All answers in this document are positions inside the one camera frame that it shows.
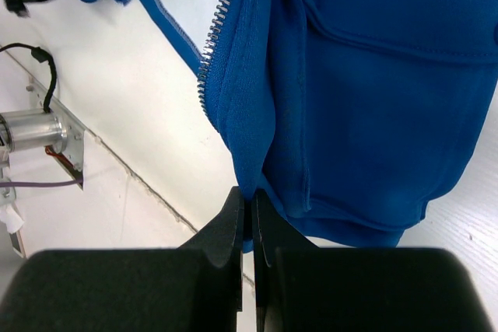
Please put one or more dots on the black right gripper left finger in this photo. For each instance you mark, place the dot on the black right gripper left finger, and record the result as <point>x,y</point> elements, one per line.
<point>195,287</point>

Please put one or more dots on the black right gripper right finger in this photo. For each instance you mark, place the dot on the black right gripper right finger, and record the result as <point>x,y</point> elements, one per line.
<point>302,287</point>

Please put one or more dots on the blue zip-up vest jacket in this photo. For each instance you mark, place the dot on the blue zip-up vest jacket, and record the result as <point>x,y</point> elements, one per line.
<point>351,114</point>

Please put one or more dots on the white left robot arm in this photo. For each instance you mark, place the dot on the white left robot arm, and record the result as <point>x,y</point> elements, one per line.
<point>10,124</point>

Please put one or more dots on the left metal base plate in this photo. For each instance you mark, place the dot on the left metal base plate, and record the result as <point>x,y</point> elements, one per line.
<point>58,133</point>

